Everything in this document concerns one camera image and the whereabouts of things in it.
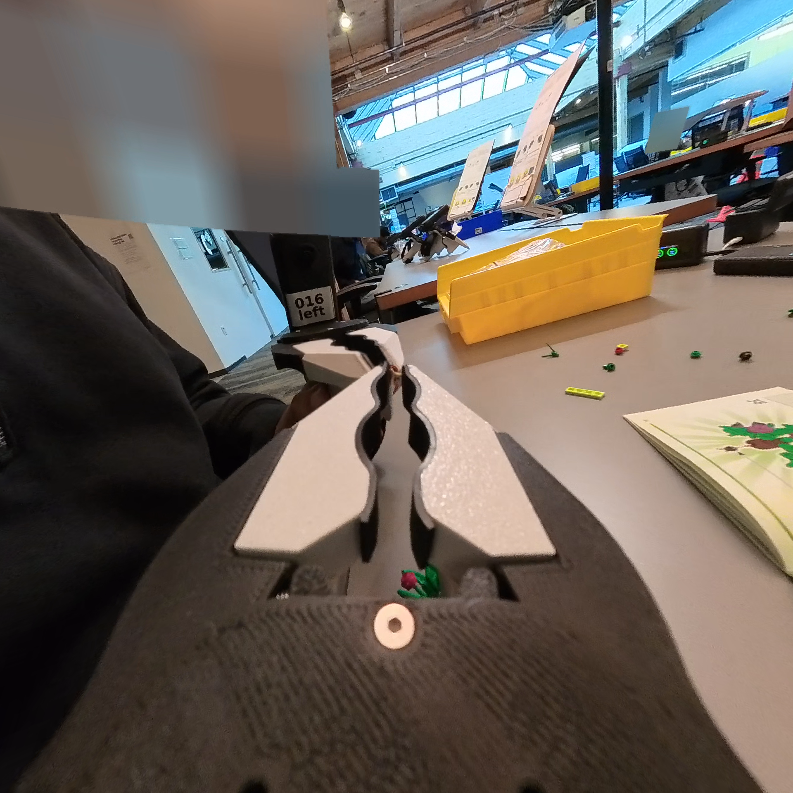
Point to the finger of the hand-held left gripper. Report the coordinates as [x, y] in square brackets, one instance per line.
[387, 344]
[328, 365]

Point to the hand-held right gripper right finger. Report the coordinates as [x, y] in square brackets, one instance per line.
[477, 489]

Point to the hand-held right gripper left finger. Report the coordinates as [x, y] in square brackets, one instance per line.
[316, 483]

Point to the green toy plant pink flowers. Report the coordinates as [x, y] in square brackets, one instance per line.
[409, 580]

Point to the person's left forearm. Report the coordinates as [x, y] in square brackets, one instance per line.
[248, 427]

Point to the person's left hand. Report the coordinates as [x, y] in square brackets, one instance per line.
[302, 402]

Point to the black office chair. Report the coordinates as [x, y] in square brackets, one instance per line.
[356, 297]

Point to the black and white hand tool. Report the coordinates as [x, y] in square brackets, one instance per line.
[433, 238]

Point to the lime green flat brick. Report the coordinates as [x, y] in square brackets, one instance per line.
[585, 393]

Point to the tiny green stem brick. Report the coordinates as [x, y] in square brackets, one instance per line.
[550, 352]

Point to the blue plastic bin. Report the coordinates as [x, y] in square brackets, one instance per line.
[489, 222]

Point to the yellow plastic bin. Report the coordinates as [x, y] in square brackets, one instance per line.
[545, 291]

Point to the clear plastic bag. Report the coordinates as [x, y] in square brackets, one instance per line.
[533, 251]

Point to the short tan instruction board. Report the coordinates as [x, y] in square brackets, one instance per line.
[471, 179]

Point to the open toy instruction booklet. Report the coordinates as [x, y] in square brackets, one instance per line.
[712, 464]

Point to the person's dark jacket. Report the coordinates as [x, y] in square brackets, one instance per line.
[93, 402]

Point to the hanging light bulb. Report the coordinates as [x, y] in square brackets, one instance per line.
[345, 22]

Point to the tall tan instruction board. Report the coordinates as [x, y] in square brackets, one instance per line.
[539, 136]

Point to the black power station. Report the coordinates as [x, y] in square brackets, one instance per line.
[681, 245]

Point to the black steel column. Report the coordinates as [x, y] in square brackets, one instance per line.
[605, 111]

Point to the flat black box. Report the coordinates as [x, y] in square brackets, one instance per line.
[756, 260]

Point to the white wall notice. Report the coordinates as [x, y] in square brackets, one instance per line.
[131, 251]

